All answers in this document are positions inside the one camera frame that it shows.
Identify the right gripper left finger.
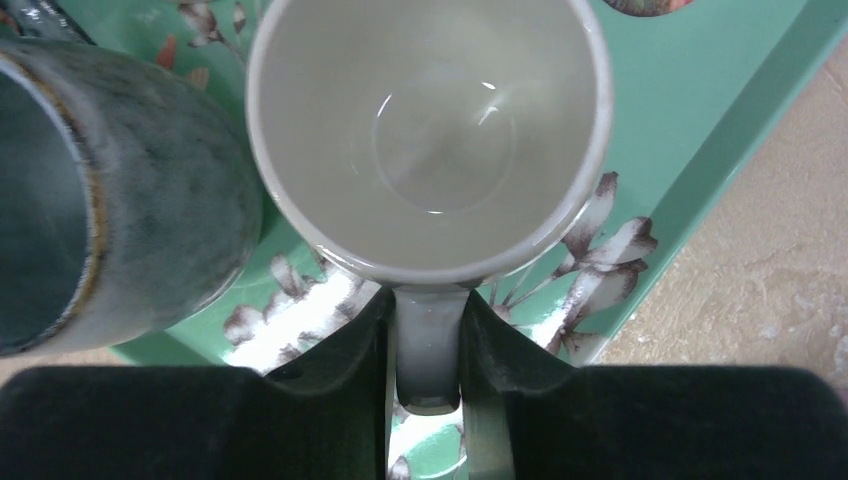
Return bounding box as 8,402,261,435
1,289,395,479

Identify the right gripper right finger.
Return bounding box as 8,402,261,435
459,294,847,479

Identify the pink faceted mug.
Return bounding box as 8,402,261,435
604,0,693,17

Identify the blue-grey round mug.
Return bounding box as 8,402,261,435
1,38,262,357

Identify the green floral tray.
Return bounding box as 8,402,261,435
58,1,847,479

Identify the pale speckled mug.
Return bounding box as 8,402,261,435
245,1,614,415

